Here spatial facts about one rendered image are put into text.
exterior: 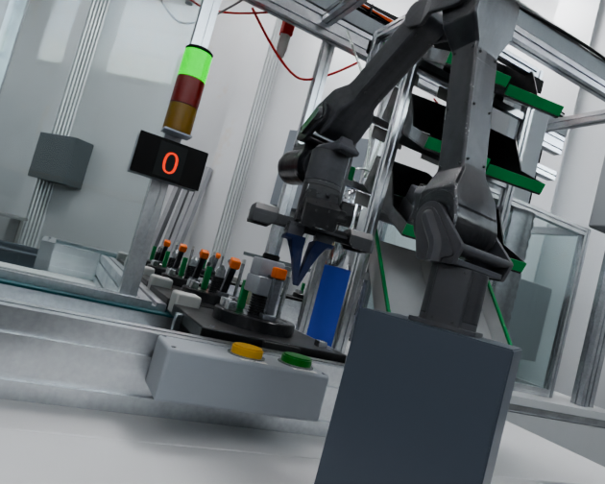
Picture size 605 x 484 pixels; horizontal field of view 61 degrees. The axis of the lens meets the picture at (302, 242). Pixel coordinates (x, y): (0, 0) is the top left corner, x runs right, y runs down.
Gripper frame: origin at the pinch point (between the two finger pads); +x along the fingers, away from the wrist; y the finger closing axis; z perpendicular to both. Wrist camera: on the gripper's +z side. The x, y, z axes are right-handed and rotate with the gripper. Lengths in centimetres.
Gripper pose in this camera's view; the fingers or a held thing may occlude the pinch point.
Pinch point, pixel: (301, 262)
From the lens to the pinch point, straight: 76.2
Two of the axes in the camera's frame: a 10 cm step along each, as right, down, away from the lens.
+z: 1.5, -0.3, -9.9
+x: -2.6, 9.6, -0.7
